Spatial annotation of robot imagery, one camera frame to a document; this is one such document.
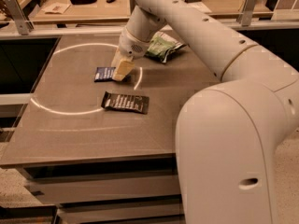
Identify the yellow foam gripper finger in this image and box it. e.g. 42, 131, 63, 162
112, 59, 135, 81
111, 49, 122, 67

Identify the blue rxbar blueberry wrapper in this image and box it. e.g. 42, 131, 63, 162
94, 67, 131, 82

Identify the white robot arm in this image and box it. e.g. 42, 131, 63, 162
119, 0, 299, 224

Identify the black rxbar wrapper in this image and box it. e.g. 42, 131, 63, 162
101, 91, 150, 114

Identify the green chip bag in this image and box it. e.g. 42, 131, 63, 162
145, 32, 185, 63

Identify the black cloth bundle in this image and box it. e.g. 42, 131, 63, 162
70, 0, 97, 5

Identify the white paper sheet left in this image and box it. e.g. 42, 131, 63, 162
43, 3, 70, 14

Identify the grey drawer cabinet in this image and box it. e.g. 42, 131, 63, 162
21, 156, 185, 224

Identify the middle metal bracket post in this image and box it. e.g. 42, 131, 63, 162
129, 0, 135, 14

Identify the metal bracket post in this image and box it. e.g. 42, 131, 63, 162
237, 0, 257, 26
129, 0, 135, 14
4, 0, 34, 35

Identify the left metal bracket post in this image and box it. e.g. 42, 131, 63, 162
4, 0, 34, 35

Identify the right metal bracket post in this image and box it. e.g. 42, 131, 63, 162
237, 0, 257, 26

